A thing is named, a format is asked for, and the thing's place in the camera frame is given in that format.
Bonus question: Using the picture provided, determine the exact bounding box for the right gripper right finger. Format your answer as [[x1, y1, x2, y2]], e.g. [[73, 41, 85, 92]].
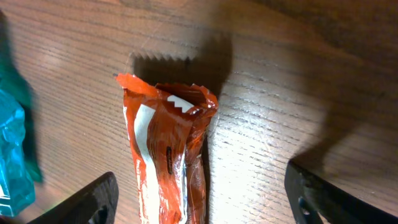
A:
[[284, 160, 397, 224]]

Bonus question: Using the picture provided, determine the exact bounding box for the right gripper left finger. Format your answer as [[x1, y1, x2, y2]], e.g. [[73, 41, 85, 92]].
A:
[[29, 172, 119, 224]]

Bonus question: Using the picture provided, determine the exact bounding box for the teal mouthwash bottle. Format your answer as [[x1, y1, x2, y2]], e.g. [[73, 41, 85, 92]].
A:
[[0, 9, 44, 218]]

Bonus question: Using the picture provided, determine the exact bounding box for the orange snack bar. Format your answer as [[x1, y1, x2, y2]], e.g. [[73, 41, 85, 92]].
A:
[[116, 73, 218, 223]]

